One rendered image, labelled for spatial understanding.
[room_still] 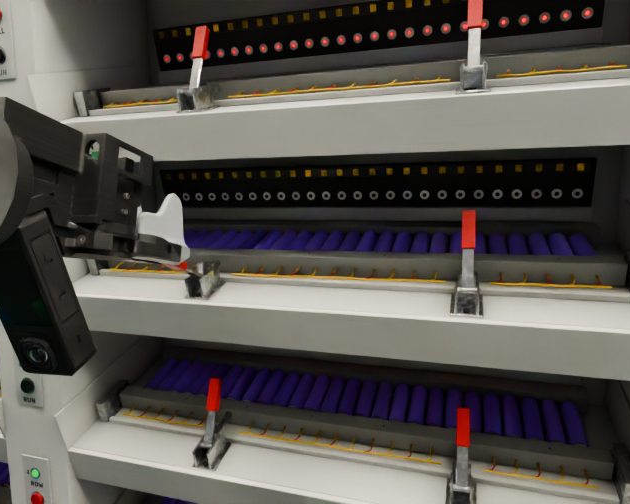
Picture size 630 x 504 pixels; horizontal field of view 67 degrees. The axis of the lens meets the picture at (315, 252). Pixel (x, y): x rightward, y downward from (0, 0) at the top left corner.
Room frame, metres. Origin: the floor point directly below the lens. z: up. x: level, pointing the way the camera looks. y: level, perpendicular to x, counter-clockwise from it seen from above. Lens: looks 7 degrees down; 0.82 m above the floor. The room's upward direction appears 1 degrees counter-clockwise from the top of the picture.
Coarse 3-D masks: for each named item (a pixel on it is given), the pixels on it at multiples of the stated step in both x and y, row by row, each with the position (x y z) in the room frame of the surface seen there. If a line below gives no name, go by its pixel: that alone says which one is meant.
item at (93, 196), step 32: (32, 128) 0.29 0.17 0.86; (64, 128) 0.31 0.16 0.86; (32, 160) 0.29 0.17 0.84; (64, 160) 0.31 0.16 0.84; (96, 160) 0.33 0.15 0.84; (128, 160) 0.36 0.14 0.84; (32, 192) 0.27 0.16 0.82; (64, 192) 0.32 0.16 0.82; (96, 192) 0.32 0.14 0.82; (128, 192) 0.36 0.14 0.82; (64, 224) 0.31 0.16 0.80; (96, 224) 0.32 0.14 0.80; (128, 224) 0.36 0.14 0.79; (64, 256) 0.36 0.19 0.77; (96, 256) 0.34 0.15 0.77; (128, 256) 0.34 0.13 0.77
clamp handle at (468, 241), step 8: (464, 216) 0.43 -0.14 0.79; (472, 216) 0.43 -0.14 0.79; (464, 224) 0.43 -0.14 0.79; (472, 224) 0.43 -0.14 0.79; (464, 232) 0.43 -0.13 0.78; (472, 232) 0.43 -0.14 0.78; (464, 240) 0.43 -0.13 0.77; (472, 240) 0.43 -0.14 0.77; (464, 248) 0.43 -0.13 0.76; (472, 248) 0.42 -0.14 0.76; (464, 256) 0.42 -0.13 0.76; (472, 256) 0.42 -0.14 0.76; (464, 264) 0.42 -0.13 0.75; (472, 264) 0.42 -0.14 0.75; (464, 272) 0.42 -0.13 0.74; (472, 272) 0.42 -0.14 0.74; (464, 280) 0.42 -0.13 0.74; (472, 280) 0.42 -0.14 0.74
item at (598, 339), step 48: (624, 240) 0.50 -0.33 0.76; (96, 288) 0.54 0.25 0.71; (144, 288) 0.53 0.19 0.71; (240, 288) 0.50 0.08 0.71; (288, 288) 0.49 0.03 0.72; (336, 288) 0.48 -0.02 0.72; (528, 288) 0.45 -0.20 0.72; (576, 288) 0.44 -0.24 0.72; (624, 288) 0.43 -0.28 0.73; (192, 336) 0.49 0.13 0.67; (240, 336) 0.47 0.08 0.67; (288, 336) 0.46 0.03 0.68; (336, 336) 0.44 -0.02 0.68; (384, 336) 0.43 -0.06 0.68; (432, 336) 0.41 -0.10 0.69; (480, 336) 0.40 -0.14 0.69; (528, 336) 0.39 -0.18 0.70; (576, 336) 0.37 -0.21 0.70; (624, 336) 0.36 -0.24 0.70
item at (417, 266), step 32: (192, 256) 0.55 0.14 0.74; (224, 256) 0.54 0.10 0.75; (256, 256) 0.53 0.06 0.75; (288, 256) 0.51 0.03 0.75; (320, 256) 0.51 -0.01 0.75; (352, 256) 0.50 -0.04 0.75; (384, 256) 0.49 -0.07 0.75; (416, 256) 0.48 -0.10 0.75; (448, 256) 0.48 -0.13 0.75; (480, 256) 0.47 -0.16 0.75; (512, 256) 0.46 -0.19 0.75; (544, 256) 0.45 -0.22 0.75; (576, 256) 0.45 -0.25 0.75; (608, 256) 0.44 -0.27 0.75; (608, 288) 0.42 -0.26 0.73
